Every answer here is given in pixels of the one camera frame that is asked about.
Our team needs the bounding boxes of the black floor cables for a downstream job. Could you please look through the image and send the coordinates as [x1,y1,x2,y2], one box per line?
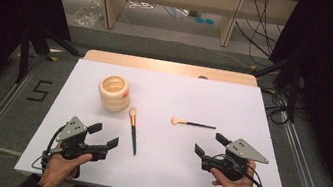
[256,87,316,130]

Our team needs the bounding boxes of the wooden table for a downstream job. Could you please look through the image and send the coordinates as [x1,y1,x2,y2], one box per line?
[83,47,260,89]

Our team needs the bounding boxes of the left hand-held gripper cable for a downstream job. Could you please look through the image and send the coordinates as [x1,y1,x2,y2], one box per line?
[30,119,66,173]

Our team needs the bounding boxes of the person's left hand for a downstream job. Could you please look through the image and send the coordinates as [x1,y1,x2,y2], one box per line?
[37,144,94,187]

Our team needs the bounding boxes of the thin white floor cable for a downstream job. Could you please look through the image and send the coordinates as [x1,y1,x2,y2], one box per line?
[202,46,257,70]

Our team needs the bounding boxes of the cream ribbed brush holder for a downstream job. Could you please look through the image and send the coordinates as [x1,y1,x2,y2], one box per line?
[94,72,134,116]

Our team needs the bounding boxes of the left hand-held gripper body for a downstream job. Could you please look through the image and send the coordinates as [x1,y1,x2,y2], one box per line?
[52,113,113,167]

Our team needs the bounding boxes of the clear plastic bag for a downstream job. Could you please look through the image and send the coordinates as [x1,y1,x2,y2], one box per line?
[70,0,106,30]

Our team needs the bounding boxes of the hanging black cables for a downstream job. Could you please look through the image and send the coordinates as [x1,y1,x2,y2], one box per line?
[228,0,287,70]

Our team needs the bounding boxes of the white coiled cable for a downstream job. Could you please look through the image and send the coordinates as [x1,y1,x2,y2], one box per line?
[125,0,156,14]

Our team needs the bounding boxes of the large gold-ferrule makeup brush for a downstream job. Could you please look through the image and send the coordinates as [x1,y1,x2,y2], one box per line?
[122,106,145,157]

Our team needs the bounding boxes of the small black-handled makeup brush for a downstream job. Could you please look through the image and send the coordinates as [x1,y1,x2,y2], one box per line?
[170,116,217,133]

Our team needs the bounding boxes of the black tripod stand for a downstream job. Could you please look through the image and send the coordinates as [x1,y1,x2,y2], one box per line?
[244,46,307,125]
[13,19,85,94]

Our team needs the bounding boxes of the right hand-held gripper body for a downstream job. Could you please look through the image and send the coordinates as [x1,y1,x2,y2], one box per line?
[199,132,273,187]

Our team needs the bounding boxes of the white board sheet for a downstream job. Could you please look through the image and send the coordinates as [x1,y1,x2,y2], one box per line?
[12,50,308,187]

